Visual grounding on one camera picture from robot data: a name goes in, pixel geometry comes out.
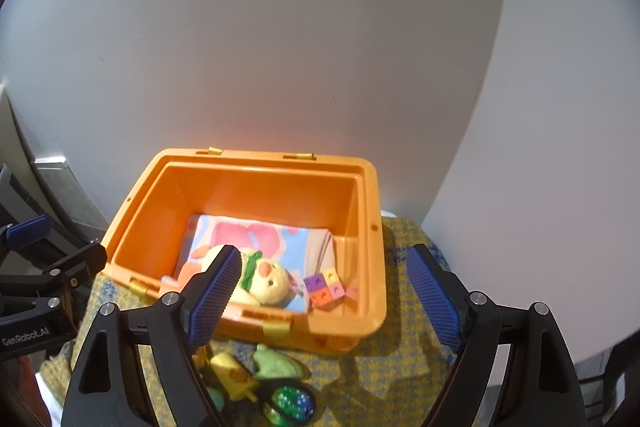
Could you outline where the green frog toy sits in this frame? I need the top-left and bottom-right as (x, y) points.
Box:
(253, 343), (310, 381)

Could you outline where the green black ball toy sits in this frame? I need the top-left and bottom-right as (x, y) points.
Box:
(259, 379), (317, 426)

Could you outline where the grey metal furniture panel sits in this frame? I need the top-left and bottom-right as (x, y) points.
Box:
(1, 84), (107, 241)

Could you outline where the yellow toy cup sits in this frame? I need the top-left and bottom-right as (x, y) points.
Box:
(193, 347), (258, 403)

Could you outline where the orange plastic storage box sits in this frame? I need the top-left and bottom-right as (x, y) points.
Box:
(102, 148), (387, 353)

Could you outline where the yellow blue woven mat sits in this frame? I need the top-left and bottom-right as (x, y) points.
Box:
(36, 217), (454, 426)

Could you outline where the cream orange plush duck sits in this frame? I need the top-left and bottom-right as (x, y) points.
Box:
(162, 245), (293, 308)

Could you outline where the colourful cube toy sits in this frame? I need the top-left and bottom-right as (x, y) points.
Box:
(303, 268), (346, 309)

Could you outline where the pastel folded cloth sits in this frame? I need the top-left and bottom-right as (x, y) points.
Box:
(169, 215), (335, 313)

